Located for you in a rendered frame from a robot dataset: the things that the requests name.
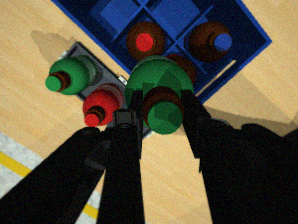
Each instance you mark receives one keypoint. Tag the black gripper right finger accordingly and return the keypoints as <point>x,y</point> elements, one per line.
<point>234,190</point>

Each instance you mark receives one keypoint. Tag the red cola bottle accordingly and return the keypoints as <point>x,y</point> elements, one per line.
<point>101,103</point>

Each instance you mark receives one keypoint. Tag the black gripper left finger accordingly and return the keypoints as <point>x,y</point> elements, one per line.
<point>57,190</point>

